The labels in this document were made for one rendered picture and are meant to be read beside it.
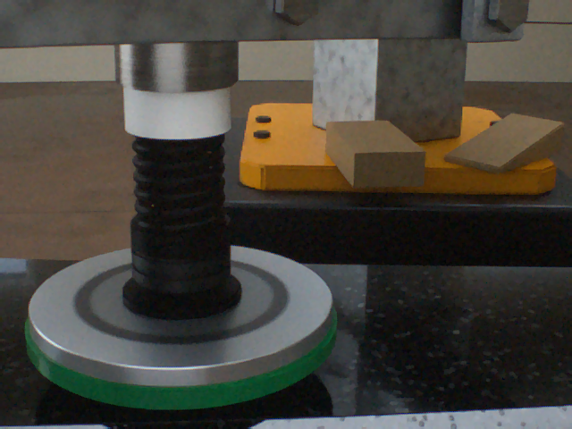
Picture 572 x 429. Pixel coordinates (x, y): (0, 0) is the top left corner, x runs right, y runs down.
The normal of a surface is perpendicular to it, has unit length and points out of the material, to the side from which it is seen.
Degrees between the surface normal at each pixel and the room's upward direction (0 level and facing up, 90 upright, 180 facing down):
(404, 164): 90
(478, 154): 11
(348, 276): 0
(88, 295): 0
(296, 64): 90
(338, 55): 90
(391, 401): 0
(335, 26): 90
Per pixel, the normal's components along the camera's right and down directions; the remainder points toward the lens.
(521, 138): -0.12, -0.89
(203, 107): 0.59, 0.26
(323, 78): -0.86, 0.14
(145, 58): -0.34, 0.29
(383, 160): 0.15, 0.31
